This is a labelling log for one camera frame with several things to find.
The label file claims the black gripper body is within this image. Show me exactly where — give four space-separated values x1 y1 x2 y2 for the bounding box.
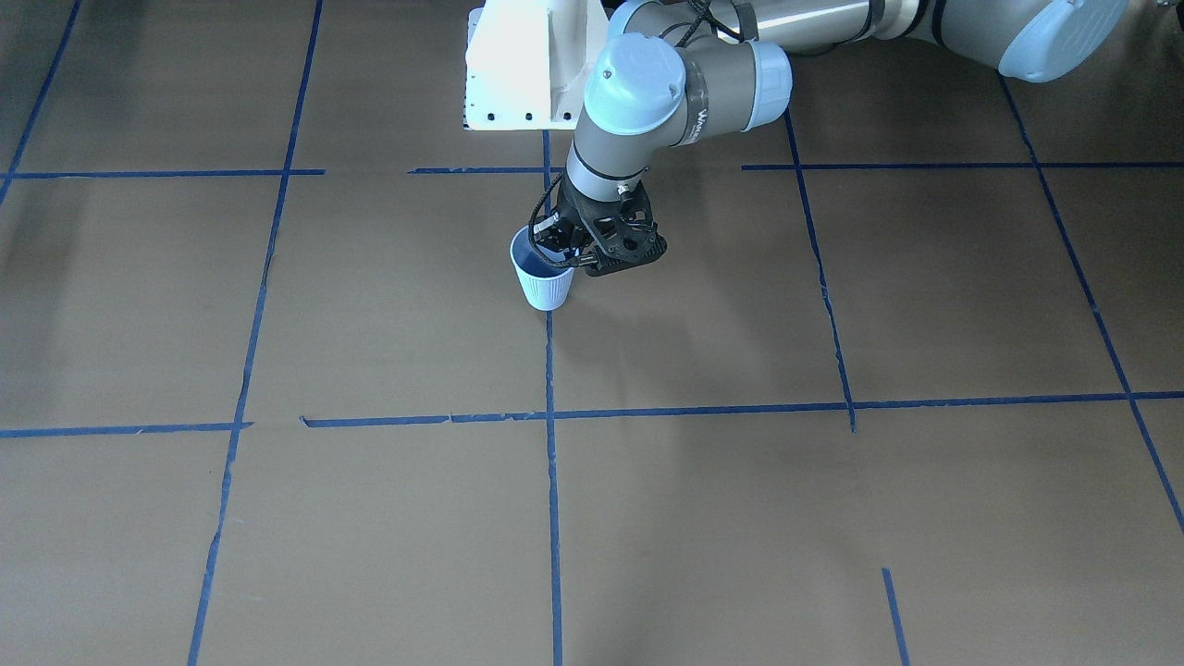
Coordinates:
556 181 654 249

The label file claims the blue ribbed cup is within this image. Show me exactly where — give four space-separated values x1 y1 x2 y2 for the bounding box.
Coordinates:
509 228 575 312

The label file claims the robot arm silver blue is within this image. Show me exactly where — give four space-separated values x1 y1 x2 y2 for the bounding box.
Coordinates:
525 1 1128 277

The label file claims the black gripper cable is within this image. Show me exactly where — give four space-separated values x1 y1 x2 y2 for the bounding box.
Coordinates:
527 172 567 243

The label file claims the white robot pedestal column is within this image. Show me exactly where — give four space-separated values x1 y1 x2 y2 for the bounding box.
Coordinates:
462 1 609 132

